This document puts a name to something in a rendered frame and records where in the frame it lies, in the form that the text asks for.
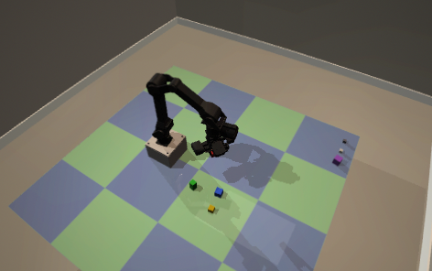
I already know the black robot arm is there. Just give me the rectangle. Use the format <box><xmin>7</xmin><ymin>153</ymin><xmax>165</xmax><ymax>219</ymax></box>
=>
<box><xmin>146</xmin><ymin>73</ymin><xmax>239</xmax><ymax>157</ymax></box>

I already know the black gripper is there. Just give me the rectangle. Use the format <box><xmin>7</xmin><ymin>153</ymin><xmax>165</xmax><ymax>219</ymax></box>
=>
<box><xmin>191</xmin><ymin>130</ymin><xmax>234</xmax><ymax>156</ymax></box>

